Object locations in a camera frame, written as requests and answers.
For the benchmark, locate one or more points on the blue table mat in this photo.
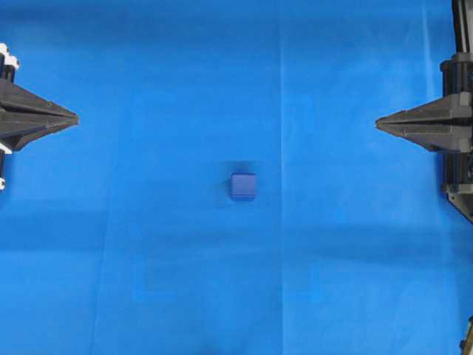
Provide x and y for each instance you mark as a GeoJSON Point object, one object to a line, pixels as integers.
{"type": "Point", "coordinates": [119, 235]}

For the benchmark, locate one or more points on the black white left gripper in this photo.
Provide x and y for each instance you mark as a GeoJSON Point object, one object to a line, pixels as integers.
{"type": "Point", "coordinates": [19, 100]}

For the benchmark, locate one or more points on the blue cube block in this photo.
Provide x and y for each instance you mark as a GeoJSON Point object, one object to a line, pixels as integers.
{"type": "Point", "coordinates": [243, 186]}

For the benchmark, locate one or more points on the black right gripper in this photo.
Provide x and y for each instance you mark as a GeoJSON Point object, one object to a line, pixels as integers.
{"type": "Point", "coordinates": [456, 140]}

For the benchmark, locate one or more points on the black table frame rail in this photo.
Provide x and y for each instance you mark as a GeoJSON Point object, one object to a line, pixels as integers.
{"type": "Point", "coordinates": [462, 16]}

